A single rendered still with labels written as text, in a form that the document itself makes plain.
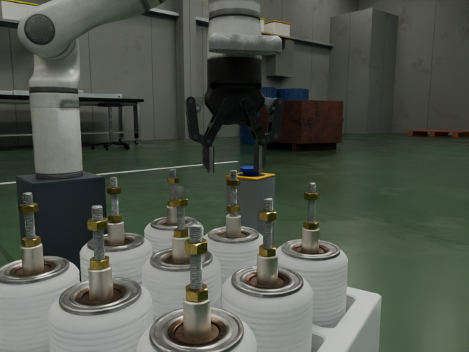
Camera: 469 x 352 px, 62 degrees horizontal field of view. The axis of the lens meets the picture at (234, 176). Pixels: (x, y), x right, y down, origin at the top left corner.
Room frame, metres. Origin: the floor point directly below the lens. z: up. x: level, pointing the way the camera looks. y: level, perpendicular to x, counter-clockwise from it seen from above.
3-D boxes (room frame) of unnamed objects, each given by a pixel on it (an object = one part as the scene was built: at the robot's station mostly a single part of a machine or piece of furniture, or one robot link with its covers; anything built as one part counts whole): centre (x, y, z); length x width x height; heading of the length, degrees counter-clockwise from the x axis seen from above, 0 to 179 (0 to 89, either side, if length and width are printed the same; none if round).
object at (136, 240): (0.52, 0.16, 0.25); 0.08 x 0.08 x 0.01
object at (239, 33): (0.54, 0.00, 0.53); 0.11 x 0.09 x 0.06; 13
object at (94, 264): (0.36, 0.13, 0.29); 0.02 x 0.02 x 0.01; 75
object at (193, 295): (0.29, 0.03, 0.29); 0.02 x 0.02 x 0.01; 70
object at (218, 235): (0.56, 0.00, 0.25); 0.08 x 0.08 x 0.01
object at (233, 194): (0.56, 0.00, 0.31); 0.01 x 0.01 x 0.08
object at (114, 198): (0.52, 0.16, 0.30); 0.01 x 0.01 x 0.08
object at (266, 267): (0.39, -0.03, 0.26); 0.02 x 0.02 x 0.03
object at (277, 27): (9.22, -0.94, 2.38); 0.52 x 0.44 x 0.29; 131
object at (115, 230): (0.52, 0.16, 0.26); 0.02 x 0.02 x 0.03
